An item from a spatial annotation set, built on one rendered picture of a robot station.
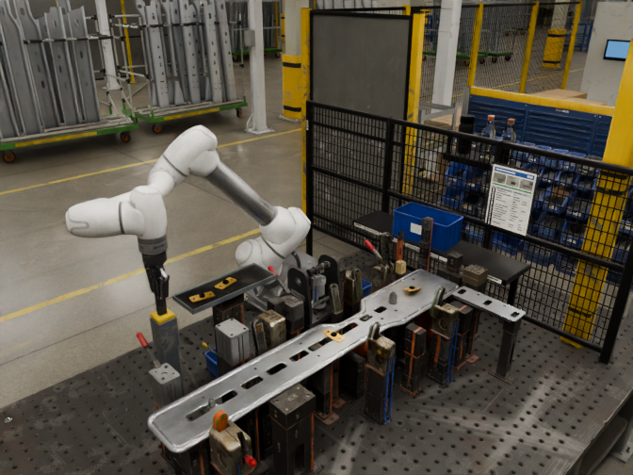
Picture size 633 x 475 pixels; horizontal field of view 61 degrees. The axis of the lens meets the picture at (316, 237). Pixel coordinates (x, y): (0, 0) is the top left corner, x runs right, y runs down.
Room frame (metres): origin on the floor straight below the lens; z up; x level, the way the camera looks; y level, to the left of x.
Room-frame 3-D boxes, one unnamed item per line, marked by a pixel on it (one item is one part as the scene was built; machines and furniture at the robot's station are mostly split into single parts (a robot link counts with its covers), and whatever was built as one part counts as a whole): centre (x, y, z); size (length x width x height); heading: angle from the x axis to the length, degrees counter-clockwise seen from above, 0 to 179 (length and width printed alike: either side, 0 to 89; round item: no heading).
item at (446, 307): (1.78, -0.50, 0.87); 0.12 x 0.09 x 0.35; 44
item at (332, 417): (1.59, -0.01, 0.84); 0.17 x 0.06 x 0.29; 44
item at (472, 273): (2.07, -0.69, 0.88); 0.08 x 0.08 x 0.36; 44
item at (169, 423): (1.63, -0.06, 1.00); 1.38 x 0.22 x 0.02; 134
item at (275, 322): (1.65, 0.16, 0.89); 0.13 x 0.11 x 0.38; 44
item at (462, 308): (1.89, -0.59, 0.84); 0.11 x 0.10 x 0.28; 44
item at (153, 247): (1.55, 0.52, 1.42); 0.09 x 0.09 x 0.06
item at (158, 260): (1.55, 0.52, 1.35); 0.08 x 0.07 x 0.09; 44
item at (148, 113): (9.48, 2.28, 0.88); 1.91 x 1.01 x 1.76; 135
